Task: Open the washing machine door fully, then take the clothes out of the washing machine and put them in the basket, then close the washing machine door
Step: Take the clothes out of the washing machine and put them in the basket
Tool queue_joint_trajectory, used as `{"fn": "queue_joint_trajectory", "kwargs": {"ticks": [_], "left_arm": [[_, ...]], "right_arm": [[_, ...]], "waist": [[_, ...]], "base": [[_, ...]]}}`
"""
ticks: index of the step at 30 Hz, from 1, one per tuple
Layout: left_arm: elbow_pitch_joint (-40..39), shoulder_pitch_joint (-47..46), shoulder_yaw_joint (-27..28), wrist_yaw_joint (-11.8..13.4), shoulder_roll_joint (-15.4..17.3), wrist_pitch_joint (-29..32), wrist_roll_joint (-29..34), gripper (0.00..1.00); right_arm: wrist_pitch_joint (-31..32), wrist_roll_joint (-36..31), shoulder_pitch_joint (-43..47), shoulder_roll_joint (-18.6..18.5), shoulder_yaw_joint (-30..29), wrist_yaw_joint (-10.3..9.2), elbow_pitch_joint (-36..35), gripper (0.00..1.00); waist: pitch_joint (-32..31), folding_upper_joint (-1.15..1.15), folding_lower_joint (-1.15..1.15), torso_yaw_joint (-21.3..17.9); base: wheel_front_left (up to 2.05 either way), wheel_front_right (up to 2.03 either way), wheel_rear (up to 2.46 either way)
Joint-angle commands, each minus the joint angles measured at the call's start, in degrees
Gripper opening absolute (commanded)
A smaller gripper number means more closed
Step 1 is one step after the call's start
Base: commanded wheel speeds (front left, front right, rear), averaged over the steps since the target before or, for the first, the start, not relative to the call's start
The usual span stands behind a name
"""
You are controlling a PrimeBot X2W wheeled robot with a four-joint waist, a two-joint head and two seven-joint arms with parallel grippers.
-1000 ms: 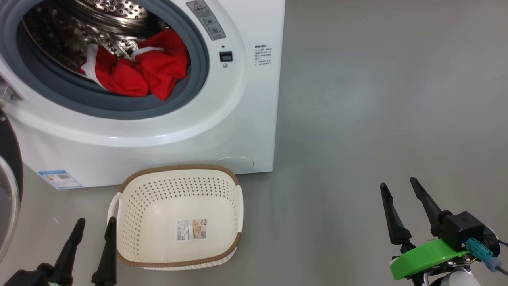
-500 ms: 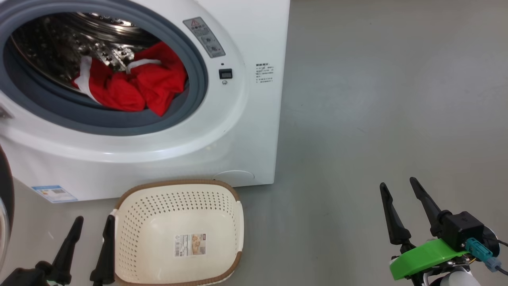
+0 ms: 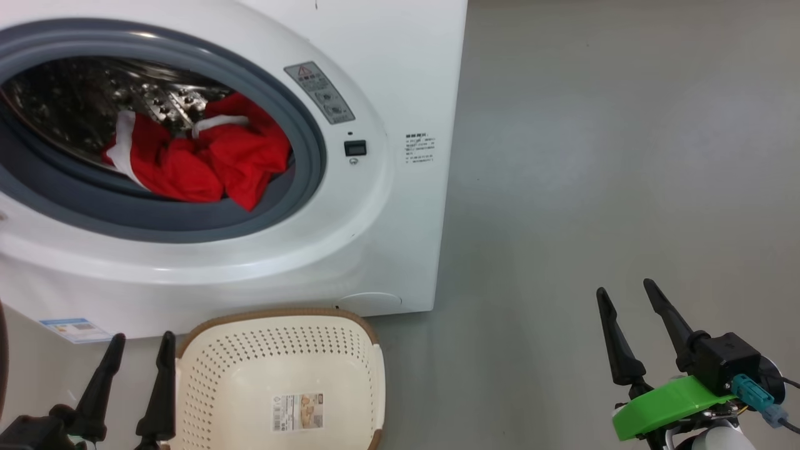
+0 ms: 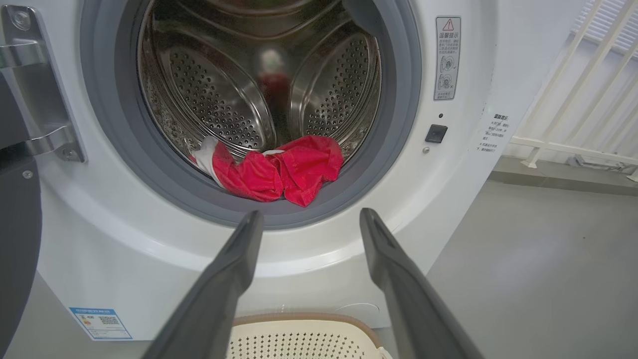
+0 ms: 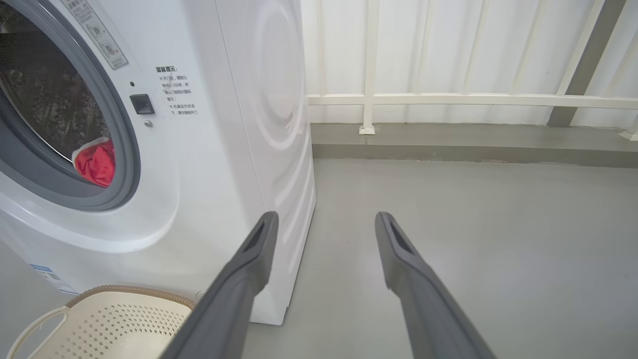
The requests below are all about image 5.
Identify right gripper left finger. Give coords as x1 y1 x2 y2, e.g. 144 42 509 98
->
159 211 280 359

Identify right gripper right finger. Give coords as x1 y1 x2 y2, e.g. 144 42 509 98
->
375 211 496 359

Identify red and white garment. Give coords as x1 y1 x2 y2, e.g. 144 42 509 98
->
72 138 116 188

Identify cream perforated laundry basket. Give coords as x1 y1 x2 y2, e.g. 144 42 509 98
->
6 285 196 359

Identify white front-load washing machine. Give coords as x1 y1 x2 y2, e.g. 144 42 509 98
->
0 0 317 326

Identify black door latch socket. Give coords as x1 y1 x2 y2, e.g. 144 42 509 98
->
130 94 155 115

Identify washing machine drum opening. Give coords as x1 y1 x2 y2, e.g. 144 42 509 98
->
0 5 110 163

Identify grey concrete kerb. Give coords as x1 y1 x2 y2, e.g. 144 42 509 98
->
310 123 638 169

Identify blue energy label sticker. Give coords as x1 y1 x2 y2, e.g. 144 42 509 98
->
30 264 78 295

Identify white metal railing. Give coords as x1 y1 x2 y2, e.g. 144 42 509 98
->
302 0 638 141

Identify grey warning label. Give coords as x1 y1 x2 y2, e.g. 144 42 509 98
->
60 0 129 70

